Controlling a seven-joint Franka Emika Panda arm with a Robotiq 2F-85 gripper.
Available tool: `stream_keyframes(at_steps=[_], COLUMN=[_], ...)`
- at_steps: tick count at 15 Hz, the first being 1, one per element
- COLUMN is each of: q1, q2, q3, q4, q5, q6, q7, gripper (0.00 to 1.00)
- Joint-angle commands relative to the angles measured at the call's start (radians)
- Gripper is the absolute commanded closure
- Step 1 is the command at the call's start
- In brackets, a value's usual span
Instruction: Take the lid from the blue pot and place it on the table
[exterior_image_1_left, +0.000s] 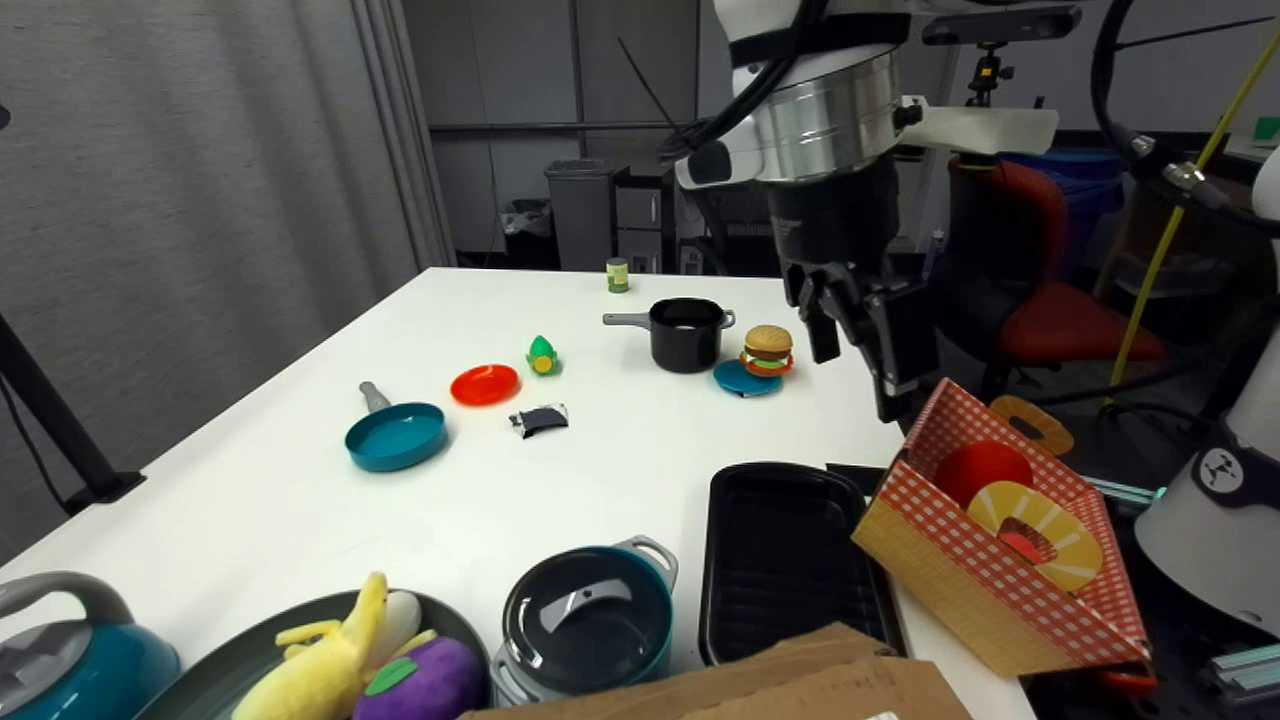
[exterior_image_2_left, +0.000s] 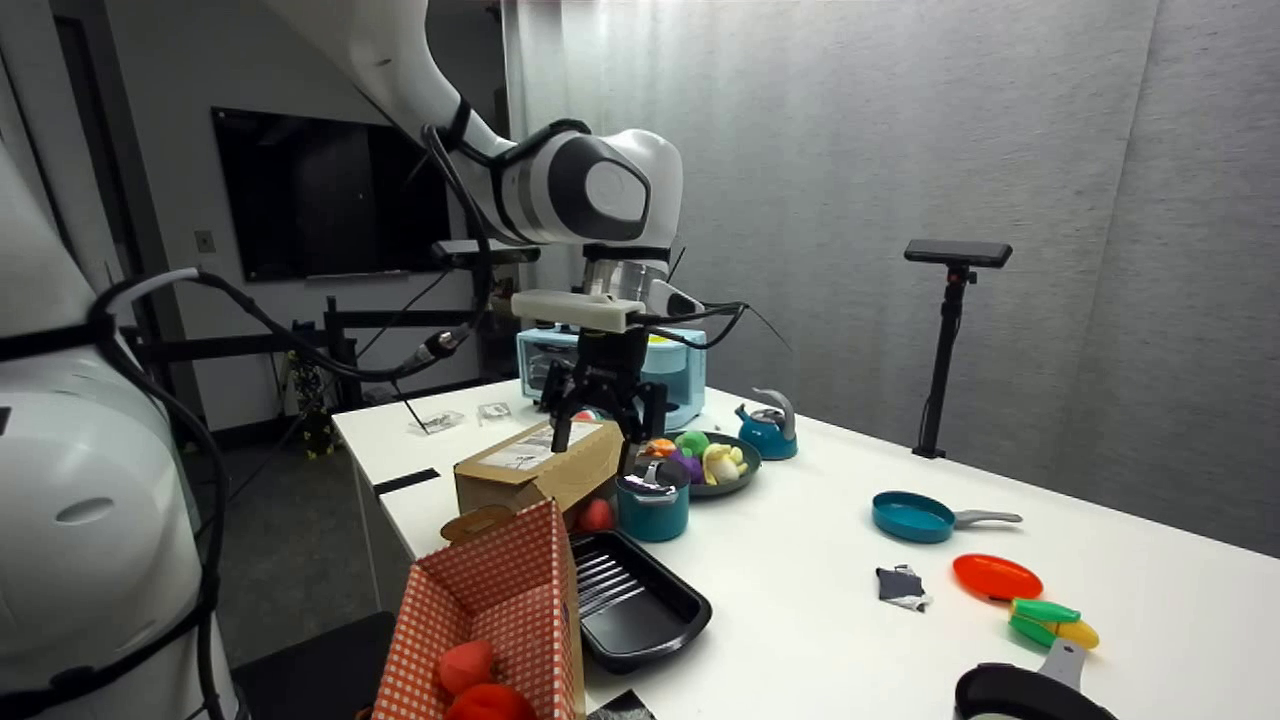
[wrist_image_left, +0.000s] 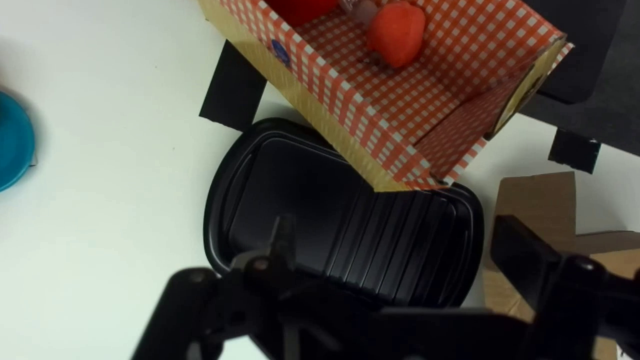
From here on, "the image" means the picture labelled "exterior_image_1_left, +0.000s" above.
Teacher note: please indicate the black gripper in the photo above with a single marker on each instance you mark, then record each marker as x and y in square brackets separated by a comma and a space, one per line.
[832, 223]

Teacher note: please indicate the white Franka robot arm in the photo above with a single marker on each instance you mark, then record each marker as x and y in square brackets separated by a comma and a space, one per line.
[826, 115]

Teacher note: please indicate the blue pot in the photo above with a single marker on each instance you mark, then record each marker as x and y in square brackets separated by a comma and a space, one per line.
[587, 667]

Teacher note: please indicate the toy burger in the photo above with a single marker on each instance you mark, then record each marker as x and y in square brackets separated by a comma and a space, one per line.
[770, 350]

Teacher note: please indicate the small teal plate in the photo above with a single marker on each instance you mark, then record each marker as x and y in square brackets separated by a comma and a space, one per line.
[733, 380]

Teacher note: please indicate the red office chair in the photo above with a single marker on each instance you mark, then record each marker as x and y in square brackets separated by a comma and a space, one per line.
[1067, 322]

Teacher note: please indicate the black plastic tray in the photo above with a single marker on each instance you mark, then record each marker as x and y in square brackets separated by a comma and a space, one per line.
[787, 563]

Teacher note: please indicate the small green cup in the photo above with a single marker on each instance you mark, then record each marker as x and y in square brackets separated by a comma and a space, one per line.
[616, 276]

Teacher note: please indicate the blue bin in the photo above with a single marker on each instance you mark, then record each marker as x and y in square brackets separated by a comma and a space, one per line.
[1084, 193]

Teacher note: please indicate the red checkered cardboard box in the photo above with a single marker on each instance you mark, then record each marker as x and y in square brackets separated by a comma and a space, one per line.
[974, 612]

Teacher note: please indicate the grey trash bin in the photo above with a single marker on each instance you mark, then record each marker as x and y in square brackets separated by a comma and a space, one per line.
[581, 214]

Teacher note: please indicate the green yellow toy corn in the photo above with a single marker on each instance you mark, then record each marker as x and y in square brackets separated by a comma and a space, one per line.
[541, 359]

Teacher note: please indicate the yellow pole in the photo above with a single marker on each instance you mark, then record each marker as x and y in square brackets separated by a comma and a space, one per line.
[1172, 225]

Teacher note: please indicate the small black packet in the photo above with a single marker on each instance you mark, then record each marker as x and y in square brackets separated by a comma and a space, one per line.
[538, 423]

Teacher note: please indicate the brown cardboard box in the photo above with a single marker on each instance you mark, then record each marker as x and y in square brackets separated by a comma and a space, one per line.
[801, 687]

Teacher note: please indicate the orange toy plate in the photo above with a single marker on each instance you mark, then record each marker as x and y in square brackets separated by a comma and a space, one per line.
[487, 384]

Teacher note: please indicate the teal toy frying pan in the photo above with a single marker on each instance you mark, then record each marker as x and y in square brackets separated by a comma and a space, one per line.
[397, 438]

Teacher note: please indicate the white plush toy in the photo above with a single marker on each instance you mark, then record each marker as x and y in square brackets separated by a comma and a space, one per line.
[400, 619]

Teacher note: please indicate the purple eggplant plush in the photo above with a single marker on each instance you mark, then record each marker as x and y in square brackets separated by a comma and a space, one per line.
[433, 687]

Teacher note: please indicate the yellow banana plush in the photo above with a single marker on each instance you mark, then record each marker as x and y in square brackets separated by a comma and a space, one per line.
[322, 663]

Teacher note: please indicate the dark round plate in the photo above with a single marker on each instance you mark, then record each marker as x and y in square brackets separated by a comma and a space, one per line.
[220, 672]

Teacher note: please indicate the teal toy kettle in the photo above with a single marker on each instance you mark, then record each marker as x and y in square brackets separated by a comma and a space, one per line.
[83, 667]

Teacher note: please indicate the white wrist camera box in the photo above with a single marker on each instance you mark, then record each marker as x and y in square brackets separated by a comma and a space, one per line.
[986, 126]

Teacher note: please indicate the black camera on tripod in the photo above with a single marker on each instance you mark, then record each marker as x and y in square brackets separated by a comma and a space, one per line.
[1001, 27]

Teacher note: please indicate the black camera tripod stand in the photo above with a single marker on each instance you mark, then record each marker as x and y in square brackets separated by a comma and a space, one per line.
[54, 415]

